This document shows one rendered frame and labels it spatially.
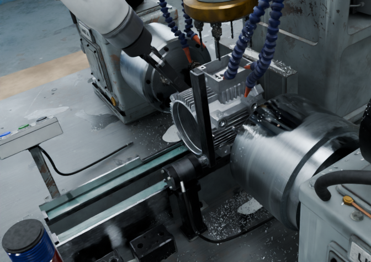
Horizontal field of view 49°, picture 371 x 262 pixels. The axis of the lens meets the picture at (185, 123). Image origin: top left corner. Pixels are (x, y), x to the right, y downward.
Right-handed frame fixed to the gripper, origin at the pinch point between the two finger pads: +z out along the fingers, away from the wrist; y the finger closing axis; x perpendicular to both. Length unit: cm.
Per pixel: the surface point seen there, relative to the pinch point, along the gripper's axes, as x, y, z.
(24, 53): 59, 346, 94
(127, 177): 27.8, -2.0, 6.5
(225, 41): -18.9, 6.2, 7.2
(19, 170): 55, 40, 4
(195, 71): -2.3, -19.5, -14.5
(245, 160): 4.5, -32.4, 0.5
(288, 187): 3.4, -43.8, 0.6
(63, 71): 38, 240, 89
